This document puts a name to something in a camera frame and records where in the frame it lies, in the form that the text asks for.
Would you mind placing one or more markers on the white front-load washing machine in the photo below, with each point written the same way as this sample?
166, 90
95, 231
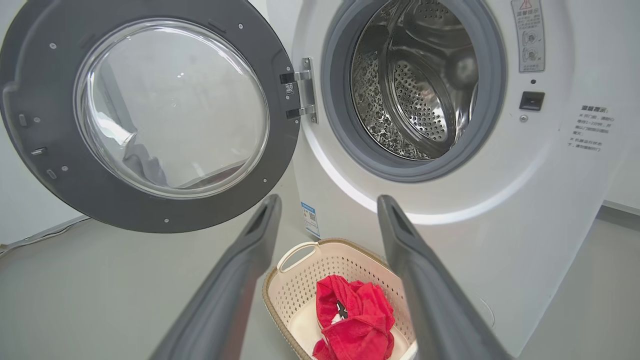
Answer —
550, 200

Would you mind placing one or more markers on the blue energy label sticker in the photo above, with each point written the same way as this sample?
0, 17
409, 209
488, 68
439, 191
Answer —
310, 220

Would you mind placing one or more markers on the grey washing machine door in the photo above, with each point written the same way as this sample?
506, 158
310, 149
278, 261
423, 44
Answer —
40, 75

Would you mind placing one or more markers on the red garment with black number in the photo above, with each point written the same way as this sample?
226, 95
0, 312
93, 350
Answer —
357, 320

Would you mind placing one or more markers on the cream perforated laundry basket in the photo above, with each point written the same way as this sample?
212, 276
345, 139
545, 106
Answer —
300, 295

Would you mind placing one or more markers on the grey warning sticker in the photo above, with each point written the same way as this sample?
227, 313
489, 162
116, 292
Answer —
529, 40

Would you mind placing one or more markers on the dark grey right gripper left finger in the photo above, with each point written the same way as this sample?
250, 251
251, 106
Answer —
225, 305

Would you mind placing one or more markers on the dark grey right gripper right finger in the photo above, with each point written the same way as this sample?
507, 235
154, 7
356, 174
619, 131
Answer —
435, 310

